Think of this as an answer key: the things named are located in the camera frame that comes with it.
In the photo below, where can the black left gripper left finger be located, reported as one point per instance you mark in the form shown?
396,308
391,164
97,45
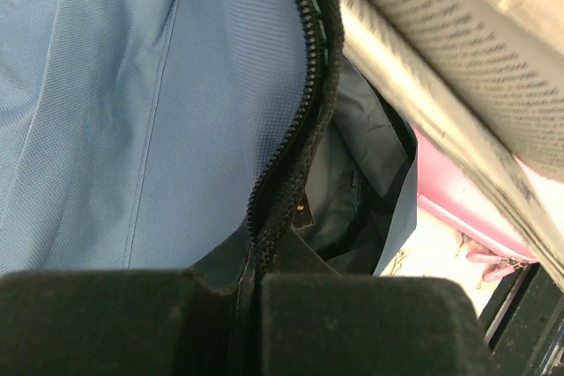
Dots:
135,322

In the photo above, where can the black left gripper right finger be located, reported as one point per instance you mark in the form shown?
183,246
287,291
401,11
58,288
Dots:
317,322

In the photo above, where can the pink pencil case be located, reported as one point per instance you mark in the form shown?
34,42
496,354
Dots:
446,193

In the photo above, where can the blue student backpack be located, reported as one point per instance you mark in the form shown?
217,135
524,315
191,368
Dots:
140,134

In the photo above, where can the orange notebook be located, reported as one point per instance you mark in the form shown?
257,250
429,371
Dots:
483,90

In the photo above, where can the black storey treehouse book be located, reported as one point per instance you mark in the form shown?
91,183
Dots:
303,216

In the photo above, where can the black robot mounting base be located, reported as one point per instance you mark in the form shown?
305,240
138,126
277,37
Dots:
523,323

